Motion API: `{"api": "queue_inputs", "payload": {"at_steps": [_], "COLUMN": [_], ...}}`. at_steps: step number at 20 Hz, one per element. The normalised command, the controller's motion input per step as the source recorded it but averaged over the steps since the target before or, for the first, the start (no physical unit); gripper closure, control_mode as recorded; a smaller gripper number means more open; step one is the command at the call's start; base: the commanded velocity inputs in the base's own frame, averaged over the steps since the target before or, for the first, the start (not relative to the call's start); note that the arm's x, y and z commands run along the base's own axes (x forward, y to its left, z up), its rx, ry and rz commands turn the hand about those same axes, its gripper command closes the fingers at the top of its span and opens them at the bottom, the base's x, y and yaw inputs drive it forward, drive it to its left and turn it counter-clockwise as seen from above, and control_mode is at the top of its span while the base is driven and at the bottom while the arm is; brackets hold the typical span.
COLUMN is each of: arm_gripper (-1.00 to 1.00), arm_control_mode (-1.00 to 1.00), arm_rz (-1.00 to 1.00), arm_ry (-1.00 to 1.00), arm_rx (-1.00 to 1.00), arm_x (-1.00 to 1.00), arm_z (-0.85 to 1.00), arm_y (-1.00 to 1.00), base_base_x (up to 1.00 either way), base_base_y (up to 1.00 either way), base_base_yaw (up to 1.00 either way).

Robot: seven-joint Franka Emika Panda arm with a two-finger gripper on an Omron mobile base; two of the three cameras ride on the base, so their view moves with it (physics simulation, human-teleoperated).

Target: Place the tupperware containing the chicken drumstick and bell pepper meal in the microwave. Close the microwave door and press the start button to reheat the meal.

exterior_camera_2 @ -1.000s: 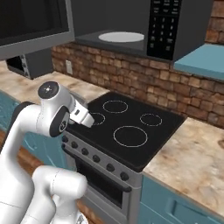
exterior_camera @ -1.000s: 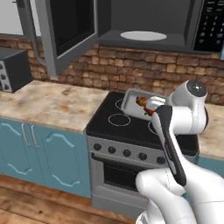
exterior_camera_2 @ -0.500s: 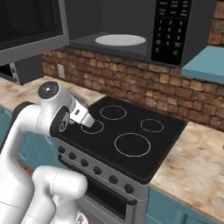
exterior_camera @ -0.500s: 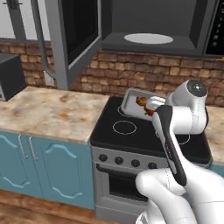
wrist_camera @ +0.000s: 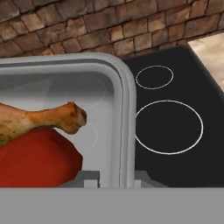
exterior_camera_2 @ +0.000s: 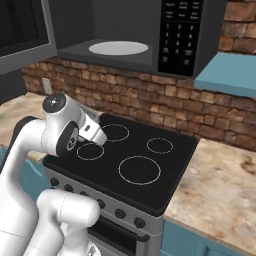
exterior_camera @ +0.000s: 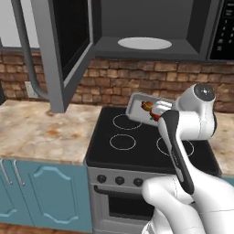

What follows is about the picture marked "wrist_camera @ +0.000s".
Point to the clear grey tupperware container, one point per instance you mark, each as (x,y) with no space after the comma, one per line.
(116,87)

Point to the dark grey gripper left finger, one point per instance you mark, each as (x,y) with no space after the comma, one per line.
(87,178)

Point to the roasted chicken drumstick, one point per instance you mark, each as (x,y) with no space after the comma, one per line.
(43,118)

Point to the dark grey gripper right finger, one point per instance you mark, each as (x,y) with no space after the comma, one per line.
(142,180)

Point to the red bell pepper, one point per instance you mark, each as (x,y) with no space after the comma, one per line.
(38,160)

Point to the black hob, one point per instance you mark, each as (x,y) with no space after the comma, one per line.
(180,116)

